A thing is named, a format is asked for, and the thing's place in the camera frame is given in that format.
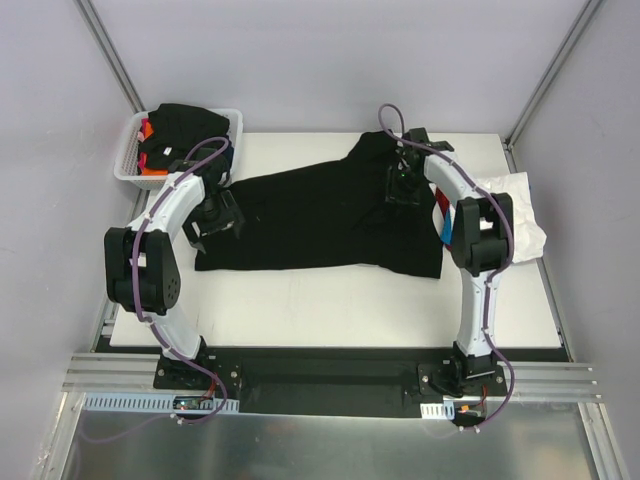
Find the red t shirt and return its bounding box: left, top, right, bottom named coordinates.
left=434, top=187, right=450, bottom=219

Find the black t shirt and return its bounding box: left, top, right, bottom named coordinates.
left=195, top=132, right=443, bottom=279
left=139, top=103, right=230, bottom=171

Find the white plastic laundry basket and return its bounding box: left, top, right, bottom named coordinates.
left=113, top=108, right=244, bottom=190

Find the white t shirt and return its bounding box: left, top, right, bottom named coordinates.
left=476, top=172, right=547, bottom=264

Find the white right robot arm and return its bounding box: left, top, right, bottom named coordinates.
left=386, top=128, right=515, bottom=398

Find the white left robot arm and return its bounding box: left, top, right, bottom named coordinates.
left=104, top=157, right=245, bottom=389

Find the pink t shirt in basket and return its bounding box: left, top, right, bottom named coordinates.
left=137, top=118, right=153, bottom=175

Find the black t shirt in basket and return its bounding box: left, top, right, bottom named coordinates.
left=139, top=103, right=230, bottom=171

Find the orange t shirt in basket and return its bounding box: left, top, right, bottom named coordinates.
left=137, top=118, right=168, bottom=176

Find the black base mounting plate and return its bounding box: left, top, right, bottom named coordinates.
left=152, top=345, right=509, bottom=415

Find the aluminium front rail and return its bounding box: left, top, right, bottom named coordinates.
left=63, top=353, right=604, bottom=403

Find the left white cable duct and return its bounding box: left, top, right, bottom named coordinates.
left=84, top=393, right=240, bottom=415

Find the white cable duct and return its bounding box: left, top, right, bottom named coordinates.
left=84, top=393, right=240, bottom=415
left=420, top=401, right=455, bottom=421

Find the right white cable duct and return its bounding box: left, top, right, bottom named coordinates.
left=420, top=401, right=455, bottom=421

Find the left aluminium frame post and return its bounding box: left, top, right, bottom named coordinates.
left=72, top=0, right=147, bottom=123

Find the aluminium frame post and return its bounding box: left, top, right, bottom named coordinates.
left=503, top=0, right=605, bottom=151
left=72, top=0, right=147, bottom=123

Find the right aluminium frame post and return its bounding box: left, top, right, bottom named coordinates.
left=503, top=0, right=605, bottom=151

